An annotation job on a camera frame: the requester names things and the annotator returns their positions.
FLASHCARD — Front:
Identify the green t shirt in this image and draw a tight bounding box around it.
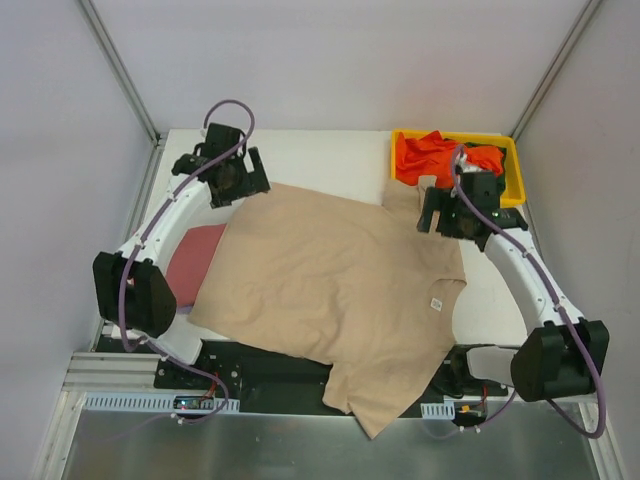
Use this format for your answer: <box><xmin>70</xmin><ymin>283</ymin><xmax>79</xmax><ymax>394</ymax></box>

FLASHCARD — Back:
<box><xmin>440</xmin><ymin>138</ymin><xmax>507</xmax><ymax>180</ymax></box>

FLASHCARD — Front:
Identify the aluminium frame post left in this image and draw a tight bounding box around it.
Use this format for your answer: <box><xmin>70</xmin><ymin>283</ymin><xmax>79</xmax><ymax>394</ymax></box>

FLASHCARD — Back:
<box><xmin>74</xmin><ymin>0</ymin><xmax>169</xmax><ymax>146</ymax></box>

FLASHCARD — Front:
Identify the perforated cable tray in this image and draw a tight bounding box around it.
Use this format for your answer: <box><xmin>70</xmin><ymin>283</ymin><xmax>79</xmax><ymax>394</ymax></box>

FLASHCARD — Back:
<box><xmin>420</xmin><ymin>401</ymin><xmax>456</xmax><ymax>421</ymax></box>
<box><xmin>84</xmin><ymin>392</ymin><xmax>240</xmax><ymax>415</ymax></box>

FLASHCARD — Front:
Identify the yellow plastic bin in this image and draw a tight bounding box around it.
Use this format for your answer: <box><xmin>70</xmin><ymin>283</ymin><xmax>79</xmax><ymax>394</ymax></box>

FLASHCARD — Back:
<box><xmin>390</xmin><ymin>129</ymin><xmax>526</xmax><ymax>208</ymax></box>

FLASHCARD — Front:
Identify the beige t shirt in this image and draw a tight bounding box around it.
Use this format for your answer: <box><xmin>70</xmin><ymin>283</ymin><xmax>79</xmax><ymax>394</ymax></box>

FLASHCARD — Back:
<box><xmin>189</xmin><ymin>177</ymin><xmax>466</xmax><ymax>437</ymax></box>

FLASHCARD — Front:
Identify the aluminium frame post right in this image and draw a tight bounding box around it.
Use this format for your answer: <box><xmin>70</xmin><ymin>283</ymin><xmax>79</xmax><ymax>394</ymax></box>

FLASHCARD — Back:
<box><xmin>510</xmin><ymin>0</ymin><xmax>605</xmax><ymax>141</ymax></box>

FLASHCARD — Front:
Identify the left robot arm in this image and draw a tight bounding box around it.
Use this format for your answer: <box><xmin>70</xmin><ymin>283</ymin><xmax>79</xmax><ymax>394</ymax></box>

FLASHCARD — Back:
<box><xmin>92</xmin><ymin>123</ymin><xmax>270</xmax><ymax>389</ymax></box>

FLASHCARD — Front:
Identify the right perforated cable tray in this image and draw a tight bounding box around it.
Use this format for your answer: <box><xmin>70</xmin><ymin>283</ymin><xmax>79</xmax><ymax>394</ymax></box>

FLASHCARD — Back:
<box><xmin>420</xmin><ymin>401</ymin><xmax>456</xmax><ymax>421</ymax></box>

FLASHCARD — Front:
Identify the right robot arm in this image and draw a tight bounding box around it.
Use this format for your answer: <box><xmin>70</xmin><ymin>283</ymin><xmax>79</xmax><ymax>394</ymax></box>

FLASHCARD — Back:
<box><xmin>417</xmin><ymin>172</ymin><xmax>610</xmax><ymax>402</ymax></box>

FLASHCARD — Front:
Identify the aluminium frame rail left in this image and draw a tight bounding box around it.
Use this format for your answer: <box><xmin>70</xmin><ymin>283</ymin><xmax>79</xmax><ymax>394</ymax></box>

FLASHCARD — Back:
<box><xmin>64</xmin><ymin>142</ymin><xmax>166</xmax><ymax>391</ymax></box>

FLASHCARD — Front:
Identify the folded red t shirt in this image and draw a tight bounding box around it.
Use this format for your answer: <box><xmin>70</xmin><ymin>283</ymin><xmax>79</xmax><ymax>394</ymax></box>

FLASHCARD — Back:
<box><xmin>165</xmin><ymin>224</ymin><xmax>226</xmax><ymax>310</ymax></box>

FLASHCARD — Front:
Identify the aluminium frame post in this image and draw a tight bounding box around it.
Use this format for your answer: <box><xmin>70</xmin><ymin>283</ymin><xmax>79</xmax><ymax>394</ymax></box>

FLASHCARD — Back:
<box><xmin>74</xmin><ymin>0</ymin><xmax>169</xmax><ymax>146</ymax></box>
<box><xmin>510</xmin><ymin>0</ymin><xmax>605</xmax><ymax>141</ymax></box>

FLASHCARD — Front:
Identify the orange t shirt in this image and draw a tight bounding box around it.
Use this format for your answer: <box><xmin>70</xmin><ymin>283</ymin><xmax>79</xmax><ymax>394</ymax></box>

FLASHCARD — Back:
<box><xmin>395</xmin><ymin>130</ymin><xmax>505</xmax><ymax>186</ymax></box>

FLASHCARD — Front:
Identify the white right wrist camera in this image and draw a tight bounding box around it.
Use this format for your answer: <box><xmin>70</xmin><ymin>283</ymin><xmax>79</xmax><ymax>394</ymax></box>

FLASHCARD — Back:
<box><xmin>453</xmin><ymin>149</ymin><xmax>491</xmax><ymax>175</ymax></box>

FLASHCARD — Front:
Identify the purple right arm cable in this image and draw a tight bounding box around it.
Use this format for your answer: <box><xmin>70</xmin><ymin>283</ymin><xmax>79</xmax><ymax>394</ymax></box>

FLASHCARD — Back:
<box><xmin>449</xmin><ymin>144</ymin><xmax>609</xmax><ymax>440</ymax></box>

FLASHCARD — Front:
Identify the folded purple t shirt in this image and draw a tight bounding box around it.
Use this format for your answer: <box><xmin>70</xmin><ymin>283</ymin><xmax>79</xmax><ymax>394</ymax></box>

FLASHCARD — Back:
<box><xmin>176</xmin><ymin>305</ymin><xmax>193</xmax><ymax>315</ymax></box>

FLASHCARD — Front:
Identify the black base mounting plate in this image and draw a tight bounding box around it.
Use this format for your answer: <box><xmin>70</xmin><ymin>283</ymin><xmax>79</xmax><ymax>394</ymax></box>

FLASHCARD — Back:
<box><xmin>94</xmin><ymin>335</ymin><xmax>521</xmax><ymax>419</ymax></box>

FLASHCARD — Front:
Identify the left perforated cable tray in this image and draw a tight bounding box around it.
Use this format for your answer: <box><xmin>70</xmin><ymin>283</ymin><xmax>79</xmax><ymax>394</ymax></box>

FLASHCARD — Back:
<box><xmin>84</xmin><ymin>392</ymin><xmax>240</xmax><ymax>415</ymax></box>

